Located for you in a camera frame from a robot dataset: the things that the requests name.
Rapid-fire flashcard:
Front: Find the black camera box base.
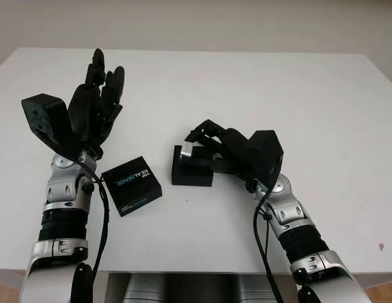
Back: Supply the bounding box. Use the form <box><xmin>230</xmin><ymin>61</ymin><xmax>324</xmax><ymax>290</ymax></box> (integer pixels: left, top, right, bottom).
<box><xmin>171</xmin><ymin>145</ymin><xmax>215</xmax><ymax>187</ymax></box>

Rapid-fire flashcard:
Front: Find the small silver depth camera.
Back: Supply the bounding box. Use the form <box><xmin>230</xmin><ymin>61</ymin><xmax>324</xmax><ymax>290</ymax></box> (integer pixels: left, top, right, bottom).
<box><xmin>179</xmin><ymin>141</ymin><xmax>215</xmax><ymax>167</ymax></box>

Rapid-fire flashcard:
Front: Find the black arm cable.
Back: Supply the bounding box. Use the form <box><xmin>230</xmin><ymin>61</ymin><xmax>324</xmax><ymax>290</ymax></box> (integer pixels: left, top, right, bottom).
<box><xmin>69</xmin><ymin>156</ymin><xmax>110</xmax><ymax>285</ymax></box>
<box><xmin>252</xmin><ymin>179</ymin><xmax>285</xmax><ymax>303</ymax></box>

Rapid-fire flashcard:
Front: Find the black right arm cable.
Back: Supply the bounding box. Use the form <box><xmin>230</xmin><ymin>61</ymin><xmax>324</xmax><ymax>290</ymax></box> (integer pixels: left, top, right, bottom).
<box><xmin>252</xmin><ymin>179</ymin><xmax>285</xmax><ymax>303</ymax></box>

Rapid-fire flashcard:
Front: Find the silver robot torso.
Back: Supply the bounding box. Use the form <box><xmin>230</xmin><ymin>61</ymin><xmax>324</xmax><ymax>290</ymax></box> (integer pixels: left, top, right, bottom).
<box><xmin>124</xmin><ymin>273</ymin><xmax>272</xmax><ymax>303</ymax></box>

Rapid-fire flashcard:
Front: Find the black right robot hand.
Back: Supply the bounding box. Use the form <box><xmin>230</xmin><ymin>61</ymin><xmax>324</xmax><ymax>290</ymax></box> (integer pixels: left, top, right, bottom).
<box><xmin>184</xmin><ymin>119</ymin><xmax>256</xmax><ymax>184</ymax></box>

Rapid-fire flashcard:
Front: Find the black RealSense box lid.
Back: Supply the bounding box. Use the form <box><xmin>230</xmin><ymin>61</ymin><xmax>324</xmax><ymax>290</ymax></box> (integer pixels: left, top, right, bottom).
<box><xmin>101</xmin><ymin>155</ymin><xmax>163</xmax><ymax>218</ymax></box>

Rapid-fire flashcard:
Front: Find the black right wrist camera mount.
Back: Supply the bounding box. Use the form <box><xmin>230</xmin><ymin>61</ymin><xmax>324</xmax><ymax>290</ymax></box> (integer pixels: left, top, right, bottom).
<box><xmin>246</xmin><ymin>129</ymin><xmax>284</xmax><ymax>190</ymax></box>

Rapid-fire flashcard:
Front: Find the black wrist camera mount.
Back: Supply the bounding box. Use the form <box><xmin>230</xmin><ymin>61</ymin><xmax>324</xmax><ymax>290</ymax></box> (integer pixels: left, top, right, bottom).
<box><xmin>246</xmin><ymin>129</ymin><xmax>284</xmax><ymax>190</ymax></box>
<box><xmin>21</xmin><ymin>94</ymin><xmax>72</xmax><ymax>155</ymax></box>

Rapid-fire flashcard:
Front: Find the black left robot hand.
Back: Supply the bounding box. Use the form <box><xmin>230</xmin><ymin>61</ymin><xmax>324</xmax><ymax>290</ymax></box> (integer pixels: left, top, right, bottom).
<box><xmin>63</xmin><ymin>49</ymin><xmax>126</xmax><ymax>158</ymax></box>

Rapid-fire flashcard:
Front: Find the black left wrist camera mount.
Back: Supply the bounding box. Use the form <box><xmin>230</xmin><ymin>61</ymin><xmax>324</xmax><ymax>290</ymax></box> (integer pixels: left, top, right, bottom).
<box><xmin>21</xmin><ymin>94</ymin><xmax>72</xmax><ymax>155</ymax></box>

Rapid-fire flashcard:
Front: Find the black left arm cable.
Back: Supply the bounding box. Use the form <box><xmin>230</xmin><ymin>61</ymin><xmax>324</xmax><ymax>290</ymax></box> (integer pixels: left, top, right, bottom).
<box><xmin>69</xmin><ymin>156</ymin><xmax>110</xmax><ymax>285</ymax></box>

